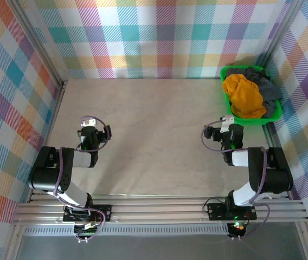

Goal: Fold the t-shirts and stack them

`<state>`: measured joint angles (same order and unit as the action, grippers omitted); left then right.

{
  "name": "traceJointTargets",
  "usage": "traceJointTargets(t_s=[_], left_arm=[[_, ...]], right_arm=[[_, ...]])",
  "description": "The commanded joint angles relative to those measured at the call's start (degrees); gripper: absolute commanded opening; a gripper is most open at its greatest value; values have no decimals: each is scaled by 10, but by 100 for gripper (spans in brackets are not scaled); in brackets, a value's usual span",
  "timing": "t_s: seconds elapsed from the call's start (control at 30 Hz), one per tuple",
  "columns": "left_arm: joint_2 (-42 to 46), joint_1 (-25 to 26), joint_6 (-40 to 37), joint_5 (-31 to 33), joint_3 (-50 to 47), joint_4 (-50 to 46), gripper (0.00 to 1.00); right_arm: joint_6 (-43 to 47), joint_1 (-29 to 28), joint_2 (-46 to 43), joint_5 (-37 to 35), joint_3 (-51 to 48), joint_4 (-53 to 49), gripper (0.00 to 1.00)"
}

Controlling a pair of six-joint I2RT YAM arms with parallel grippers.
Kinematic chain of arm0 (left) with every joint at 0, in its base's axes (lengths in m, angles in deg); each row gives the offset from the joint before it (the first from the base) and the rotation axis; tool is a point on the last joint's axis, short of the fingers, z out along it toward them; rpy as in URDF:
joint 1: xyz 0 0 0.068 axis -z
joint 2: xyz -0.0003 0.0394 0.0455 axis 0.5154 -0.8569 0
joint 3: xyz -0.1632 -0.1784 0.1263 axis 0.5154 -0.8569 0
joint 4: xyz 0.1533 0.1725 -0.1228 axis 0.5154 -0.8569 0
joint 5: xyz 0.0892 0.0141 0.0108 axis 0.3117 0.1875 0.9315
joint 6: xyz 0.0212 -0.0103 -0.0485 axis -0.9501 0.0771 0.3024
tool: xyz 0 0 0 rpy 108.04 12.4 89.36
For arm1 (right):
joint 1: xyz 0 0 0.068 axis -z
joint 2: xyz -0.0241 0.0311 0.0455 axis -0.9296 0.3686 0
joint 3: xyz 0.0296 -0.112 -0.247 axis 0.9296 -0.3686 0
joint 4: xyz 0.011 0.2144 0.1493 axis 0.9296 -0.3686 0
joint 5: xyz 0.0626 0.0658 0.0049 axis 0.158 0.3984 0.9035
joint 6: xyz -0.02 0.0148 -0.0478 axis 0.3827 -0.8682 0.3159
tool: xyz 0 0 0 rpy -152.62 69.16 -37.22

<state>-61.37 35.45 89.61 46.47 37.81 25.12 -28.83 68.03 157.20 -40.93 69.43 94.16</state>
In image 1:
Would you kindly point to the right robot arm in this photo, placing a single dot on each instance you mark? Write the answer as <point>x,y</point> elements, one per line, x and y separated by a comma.
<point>273,173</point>

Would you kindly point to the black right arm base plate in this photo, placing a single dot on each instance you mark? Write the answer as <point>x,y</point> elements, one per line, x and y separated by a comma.
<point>216,211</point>

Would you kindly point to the slate grey t-shirt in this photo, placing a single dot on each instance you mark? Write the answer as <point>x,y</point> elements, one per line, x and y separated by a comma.
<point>272,93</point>

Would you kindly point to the orange t-shirt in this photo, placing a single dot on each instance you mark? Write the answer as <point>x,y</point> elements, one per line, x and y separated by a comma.
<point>246,94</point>

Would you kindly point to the green plastic basket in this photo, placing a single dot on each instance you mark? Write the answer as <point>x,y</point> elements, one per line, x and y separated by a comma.
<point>223,81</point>

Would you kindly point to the aluminium frame post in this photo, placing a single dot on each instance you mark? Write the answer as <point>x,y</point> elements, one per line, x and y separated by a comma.
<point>281,35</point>
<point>37,43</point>

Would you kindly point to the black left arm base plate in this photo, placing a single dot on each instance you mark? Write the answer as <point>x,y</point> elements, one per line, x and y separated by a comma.
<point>102,212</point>

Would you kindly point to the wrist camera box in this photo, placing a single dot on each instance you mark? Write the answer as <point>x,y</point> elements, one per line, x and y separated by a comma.
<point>87,122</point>
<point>227,119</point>

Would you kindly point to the charcoal t-shirt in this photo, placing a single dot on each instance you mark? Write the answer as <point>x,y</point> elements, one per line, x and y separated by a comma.
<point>254,73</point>

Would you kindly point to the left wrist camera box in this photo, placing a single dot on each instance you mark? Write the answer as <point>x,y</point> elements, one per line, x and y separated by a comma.
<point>87,122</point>

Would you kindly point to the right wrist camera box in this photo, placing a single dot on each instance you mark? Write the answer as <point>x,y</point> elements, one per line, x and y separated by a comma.
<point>227,119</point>

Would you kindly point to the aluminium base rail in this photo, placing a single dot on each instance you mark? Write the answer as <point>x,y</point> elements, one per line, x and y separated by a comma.
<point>156,211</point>

